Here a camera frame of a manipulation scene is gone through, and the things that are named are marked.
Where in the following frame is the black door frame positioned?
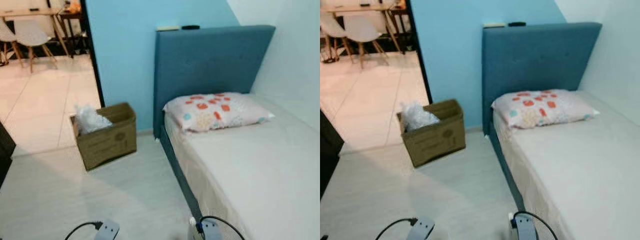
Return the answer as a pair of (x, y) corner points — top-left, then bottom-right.
(404, 0), (433, 105)
(79, 0), (106, 108)

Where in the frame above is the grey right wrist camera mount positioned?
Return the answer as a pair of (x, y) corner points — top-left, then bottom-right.
(512, 215), (538, 240)
(199, 220), (223, 240)

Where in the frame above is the brown cardboard box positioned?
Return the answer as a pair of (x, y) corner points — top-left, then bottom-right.
(70, 102), (138, 172)
(396, 99), (467, 168)

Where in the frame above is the dark wooden side table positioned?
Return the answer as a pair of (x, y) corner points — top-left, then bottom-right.
(387, 6), (413, 53)
(57, 11), (86, 56)

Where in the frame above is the blue bed frame base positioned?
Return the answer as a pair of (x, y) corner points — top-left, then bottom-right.
(487, 122), (526, 213)
(159, 127), (203, 221)

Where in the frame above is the blue upholstered headboard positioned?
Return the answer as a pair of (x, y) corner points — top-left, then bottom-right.
(481, 22), (603, 136)
(152, 25), (277, 140)

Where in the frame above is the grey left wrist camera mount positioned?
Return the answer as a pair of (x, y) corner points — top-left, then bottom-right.
(407, 216), (436, 240)
(94, 218), (121, 240)

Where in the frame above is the white chair with wooden legs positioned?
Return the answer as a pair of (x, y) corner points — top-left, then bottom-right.
(0, 17), (23, 68)
(320, 12), (353, 63)
(14, 19), (58, 74)
(344, 15), (390, 70)

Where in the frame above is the mattress with cream sheet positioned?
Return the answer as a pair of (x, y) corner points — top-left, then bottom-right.
(492, 90), (640, 240)
(164, 92), (321, 240)

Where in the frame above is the light wooden dining table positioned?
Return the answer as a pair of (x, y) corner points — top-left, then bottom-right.
(320, 4), (406, 53)
(0, 7), (71, 58)

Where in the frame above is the pink pillow with orange print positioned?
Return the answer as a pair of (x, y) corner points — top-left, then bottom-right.
(163, 91), (276, 133)
(491, 89), (601, 130)

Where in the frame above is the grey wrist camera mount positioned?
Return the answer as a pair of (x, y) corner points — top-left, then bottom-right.
(407, 216), (436, 240)
(199, 220), (223, 240)
(94, 218), (121, 240)
(512, 215), (538, 240)

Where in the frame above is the clear crumpled plastic bag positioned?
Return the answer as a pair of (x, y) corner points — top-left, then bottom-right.
(400, 101), (441, 133)
(74, 104), (113, 136)

